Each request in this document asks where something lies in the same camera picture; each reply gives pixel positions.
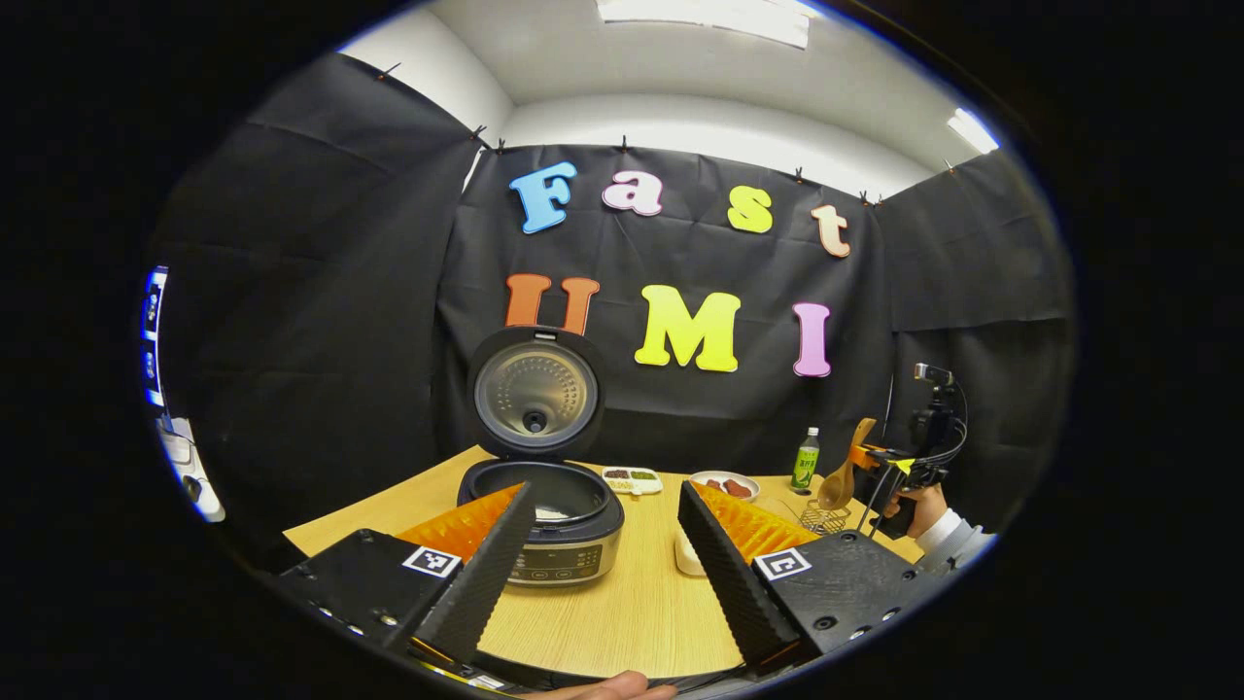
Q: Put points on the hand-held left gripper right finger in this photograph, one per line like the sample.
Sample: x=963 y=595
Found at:
x=729 y=574

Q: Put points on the small ceiling light panel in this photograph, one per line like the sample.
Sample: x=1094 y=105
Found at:
x=972 y=131

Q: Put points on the wooden spoon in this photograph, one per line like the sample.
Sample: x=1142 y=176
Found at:
x=836 y=491

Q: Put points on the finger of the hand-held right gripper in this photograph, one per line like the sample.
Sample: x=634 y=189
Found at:
x=865 y=455

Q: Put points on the black rice cooker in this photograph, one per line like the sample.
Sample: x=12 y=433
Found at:
x=535 y=394

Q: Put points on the black backdrop cloth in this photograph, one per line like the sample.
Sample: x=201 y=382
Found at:
x=340 y=292

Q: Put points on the green tea bottle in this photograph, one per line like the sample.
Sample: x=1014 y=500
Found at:
x=805 y=467

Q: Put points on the white computer desk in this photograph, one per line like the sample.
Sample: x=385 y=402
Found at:
x=190 y=467

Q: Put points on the white divided grain dish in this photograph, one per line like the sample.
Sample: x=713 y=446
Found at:
x=632 y=486

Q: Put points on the computer monitor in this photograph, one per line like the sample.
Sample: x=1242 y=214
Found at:
x=153 y=331

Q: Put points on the white round plate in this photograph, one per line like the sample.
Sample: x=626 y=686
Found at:
x=700 y=478

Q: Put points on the large ceiling light panel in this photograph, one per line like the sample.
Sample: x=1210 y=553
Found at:
x=709 y=17

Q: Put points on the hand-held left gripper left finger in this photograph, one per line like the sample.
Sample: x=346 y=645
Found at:
x=486 y=583

